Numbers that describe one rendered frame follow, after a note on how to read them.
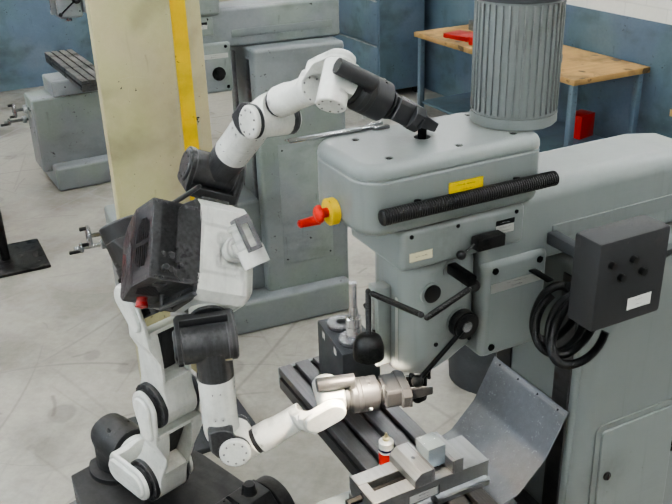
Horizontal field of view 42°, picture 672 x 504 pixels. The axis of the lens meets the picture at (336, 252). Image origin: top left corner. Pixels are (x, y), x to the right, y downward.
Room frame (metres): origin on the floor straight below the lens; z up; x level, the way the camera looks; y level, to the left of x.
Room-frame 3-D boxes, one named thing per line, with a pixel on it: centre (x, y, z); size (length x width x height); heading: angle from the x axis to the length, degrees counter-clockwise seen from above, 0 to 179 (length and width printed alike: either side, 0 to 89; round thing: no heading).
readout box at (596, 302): (1.68, -0.62, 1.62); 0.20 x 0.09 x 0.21; 117
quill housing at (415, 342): (1.84, -0.20, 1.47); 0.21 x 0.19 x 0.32; 27
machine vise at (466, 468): (1.77, -0.20, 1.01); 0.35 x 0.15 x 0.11; 117
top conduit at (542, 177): (1.73, -0.29, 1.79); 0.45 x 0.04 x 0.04; 117
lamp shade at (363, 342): (1.70, -0.07, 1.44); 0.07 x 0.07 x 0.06
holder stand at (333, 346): (2.26, -0.03, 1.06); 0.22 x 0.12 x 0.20; 20
